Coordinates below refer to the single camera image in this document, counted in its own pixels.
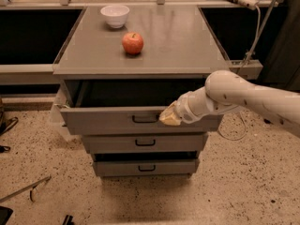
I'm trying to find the grey middle drawer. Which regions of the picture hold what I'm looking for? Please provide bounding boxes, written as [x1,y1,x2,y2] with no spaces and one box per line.
[82,132,208,154]

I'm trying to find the black top drawer handle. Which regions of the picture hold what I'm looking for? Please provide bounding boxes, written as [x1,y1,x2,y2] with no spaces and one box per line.
[131,115,158,124]

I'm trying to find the grey bottom drawer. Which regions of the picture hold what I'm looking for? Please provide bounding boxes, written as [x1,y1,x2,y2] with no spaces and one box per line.
[93,158,200,177]

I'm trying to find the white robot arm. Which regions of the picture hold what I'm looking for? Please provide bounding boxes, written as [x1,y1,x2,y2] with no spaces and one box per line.
[159,70,300,137]

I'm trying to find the grey drawer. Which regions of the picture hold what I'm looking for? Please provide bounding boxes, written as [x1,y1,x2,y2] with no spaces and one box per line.
[93,158,200,177]
[82,132,208,154]
[60,106,222,136]

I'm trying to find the grey drawer cabinet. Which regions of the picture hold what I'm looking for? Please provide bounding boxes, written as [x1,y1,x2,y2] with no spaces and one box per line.
[53,6,228,177]

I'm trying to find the red apple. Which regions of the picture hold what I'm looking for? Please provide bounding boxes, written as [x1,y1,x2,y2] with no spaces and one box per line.
[122,32,143,55]

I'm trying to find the white ceramic bowl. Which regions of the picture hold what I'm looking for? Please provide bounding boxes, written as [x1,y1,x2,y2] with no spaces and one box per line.
[100,5,130,28]

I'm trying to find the thin metal rod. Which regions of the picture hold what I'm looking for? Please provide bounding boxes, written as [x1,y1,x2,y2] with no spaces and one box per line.
[0,175,52,203]

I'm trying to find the grey top drawer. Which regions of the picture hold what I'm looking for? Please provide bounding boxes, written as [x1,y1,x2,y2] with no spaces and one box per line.
[60,106,222,136]

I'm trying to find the white power cable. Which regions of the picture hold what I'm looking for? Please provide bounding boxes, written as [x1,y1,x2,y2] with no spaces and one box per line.
[217,4,262,142]

